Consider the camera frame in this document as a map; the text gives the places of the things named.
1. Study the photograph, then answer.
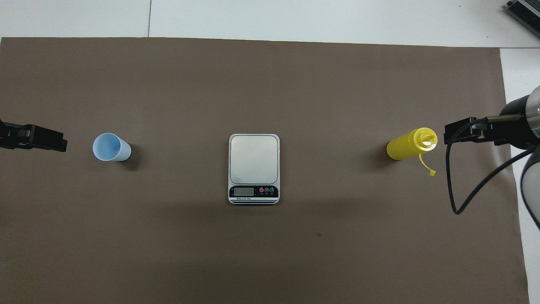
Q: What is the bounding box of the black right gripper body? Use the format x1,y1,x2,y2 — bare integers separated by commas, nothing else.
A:
500,95,539,151

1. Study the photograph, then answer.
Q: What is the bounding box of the light blue plastic cup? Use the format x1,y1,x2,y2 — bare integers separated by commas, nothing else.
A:
93,133,132,162

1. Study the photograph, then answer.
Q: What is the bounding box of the brown paper table mat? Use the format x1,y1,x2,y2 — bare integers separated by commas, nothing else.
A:
0,37,530,304

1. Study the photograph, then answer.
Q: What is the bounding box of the grey ribbed metal device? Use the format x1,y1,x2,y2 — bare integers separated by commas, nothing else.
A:
506,0,540,39

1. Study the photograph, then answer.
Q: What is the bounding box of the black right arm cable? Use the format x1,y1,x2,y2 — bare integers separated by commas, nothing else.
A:
445,117,540,215

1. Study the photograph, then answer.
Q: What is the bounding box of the silver digital kitchen scale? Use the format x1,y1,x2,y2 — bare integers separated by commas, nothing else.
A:
228,133,280,206

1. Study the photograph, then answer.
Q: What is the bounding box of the yellow squeeze bottle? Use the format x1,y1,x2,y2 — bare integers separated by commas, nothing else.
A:
386,127,438,176

